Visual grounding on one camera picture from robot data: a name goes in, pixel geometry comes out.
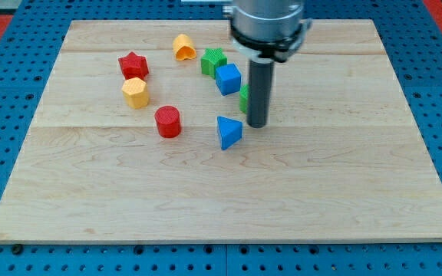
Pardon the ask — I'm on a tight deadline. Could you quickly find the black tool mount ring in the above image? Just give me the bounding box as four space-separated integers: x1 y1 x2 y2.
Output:
230 18 313 63

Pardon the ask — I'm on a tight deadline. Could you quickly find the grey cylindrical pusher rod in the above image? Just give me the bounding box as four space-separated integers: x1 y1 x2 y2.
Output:
246 61 274 128

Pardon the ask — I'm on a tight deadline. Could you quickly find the blue triangle block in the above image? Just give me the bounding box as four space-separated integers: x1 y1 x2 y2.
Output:
216 117 243 150

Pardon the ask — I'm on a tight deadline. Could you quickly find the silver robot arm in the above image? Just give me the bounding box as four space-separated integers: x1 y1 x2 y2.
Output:
223 0 312 128

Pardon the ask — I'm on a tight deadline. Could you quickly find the green block behind rod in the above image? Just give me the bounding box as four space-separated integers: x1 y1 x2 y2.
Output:
239 84 249 113

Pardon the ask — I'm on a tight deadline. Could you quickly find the blue cube block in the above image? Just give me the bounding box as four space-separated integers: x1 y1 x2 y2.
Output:
215 64 242 96

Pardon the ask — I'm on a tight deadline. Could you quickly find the green star block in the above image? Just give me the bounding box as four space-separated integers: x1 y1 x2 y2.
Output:
201 48 227 79

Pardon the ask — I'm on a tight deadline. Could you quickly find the red cylinder block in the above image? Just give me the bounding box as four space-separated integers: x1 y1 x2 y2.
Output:
154 106 182 138

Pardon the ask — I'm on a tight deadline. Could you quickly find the yellow hexagon block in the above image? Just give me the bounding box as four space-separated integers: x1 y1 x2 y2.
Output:
121 77 150 109

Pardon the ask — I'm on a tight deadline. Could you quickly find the red star block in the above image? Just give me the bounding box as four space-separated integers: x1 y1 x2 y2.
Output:
118 52 149 81

